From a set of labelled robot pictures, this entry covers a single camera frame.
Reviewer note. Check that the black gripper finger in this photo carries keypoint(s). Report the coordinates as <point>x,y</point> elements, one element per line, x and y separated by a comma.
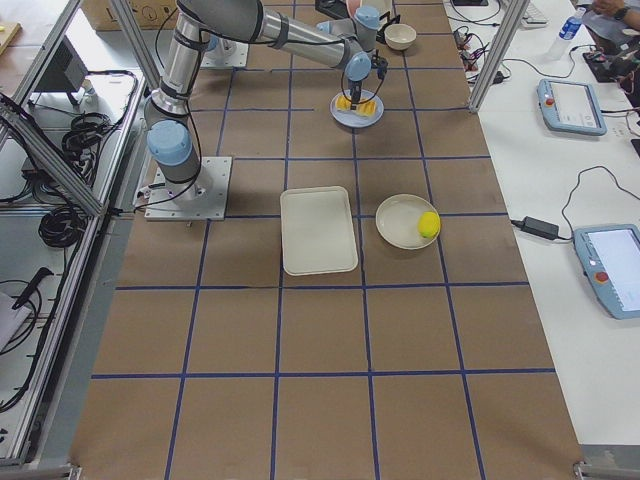
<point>352,104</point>
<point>361,104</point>

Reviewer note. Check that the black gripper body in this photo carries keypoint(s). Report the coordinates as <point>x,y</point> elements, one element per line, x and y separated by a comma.
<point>355,93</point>

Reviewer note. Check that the orange striped bread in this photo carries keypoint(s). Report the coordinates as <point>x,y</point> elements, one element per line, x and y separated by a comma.
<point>343,104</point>

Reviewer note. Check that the blue plate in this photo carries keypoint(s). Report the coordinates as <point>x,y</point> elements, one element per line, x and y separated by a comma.
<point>354,121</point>

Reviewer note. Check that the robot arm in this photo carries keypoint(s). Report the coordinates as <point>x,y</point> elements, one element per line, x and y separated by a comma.
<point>220,48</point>
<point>213,31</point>

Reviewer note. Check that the pink plate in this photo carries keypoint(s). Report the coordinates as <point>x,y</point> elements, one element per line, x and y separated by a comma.
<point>352,6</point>

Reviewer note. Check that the white shallow bowl plate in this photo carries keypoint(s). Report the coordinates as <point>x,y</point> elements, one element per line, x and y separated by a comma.
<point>397,218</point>

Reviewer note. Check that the small white bowl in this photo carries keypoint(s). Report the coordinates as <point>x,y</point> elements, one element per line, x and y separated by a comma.
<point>399,37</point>

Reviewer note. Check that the black dish rack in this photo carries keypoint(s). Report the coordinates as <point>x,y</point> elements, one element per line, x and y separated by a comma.
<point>336,9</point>

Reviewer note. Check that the white rectangular tray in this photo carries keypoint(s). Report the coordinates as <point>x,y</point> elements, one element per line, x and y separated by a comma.
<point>317,231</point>

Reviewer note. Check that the yellow lemon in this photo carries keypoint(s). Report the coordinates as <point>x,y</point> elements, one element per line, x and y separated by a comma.
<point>429,224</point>

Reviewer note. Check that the teach pendant tablet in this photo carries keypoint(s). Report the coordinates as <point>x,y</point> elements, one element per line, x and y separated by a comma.
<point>570,107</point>
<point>609,256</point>

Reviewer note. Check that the plastic water bottle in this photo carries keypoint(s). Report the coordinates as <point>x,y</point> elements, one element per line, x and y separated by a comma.
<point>566,34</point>

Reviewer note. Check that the cardboard box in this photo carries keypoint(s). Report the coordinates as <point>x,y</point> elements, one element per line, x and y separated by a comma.
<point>149,14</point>

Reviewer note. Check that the black power adapter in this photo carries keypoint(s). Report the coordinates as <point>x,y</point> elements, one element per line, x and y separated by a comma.
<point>540,228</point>

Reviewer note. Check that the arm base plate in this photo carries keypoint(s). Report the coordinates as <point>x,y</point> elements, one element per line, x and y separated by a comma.
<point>205,199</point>
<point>237,60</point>

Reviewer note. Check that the aluminium frame post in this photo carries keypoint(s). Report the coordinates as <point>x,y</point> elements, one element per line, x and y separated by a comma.
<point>499,46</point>

